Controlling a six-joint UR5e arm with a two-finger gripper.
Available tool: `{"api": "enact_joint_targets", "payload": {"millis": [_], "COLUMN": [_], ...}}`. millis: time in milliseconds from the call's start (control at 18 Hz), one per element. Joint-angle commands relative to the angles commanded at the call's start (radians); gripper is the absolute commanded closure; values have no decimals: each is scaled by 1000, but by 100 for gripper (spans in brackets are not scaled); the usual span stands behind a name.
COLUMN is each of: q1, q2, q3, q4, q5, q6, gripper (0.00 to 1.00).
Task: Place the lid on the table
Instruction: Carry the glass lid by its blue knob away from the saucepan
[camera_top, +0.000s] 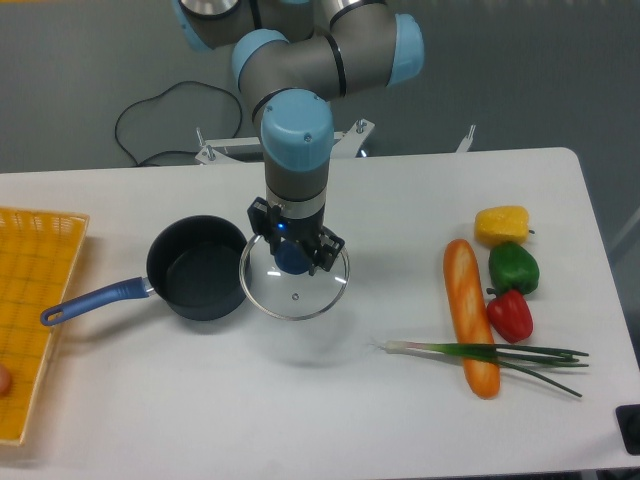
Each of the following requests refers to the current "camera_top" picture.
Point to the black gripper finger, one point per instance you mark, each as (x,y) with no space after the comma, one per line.
(326,251)
(264,220)

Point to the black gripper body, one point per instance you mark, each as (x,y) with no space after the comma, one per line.
(305,232)

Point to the glass lid with blue knob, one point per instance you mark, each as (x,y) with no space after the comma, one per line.
(282,286)

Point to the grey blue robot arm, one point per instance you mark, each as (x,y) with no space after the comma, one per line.
(290,60)

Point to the toy baguette bread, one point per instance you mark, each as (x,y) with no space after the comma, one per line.
(469,316)

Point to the yellow toy bell pepper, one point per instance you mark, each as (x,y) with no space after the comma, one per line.
(497,225)

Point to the green toy bell pepper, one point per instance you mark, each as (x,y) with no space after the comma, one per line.
(512,267)

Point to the red toy bell pepper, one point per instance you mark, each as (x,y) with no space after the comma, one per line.
(510,316)

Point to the toy green onion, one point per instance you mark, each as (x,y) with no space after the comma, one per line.
(521,358)

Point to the yellow woven basket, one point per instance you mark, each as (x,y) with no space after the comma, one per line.
(39,250)

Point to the orange item in basket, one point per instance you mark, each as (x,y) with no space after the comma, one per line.
(5,380)

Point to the black object at table corner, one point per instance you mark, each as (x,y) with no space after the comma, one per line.
(628,418)

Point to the dark pot with blue handle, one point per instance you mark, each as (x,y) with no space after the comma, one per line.
(192,265)

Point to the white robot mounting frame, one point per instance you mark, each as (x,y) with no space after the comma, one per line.
(346,144)

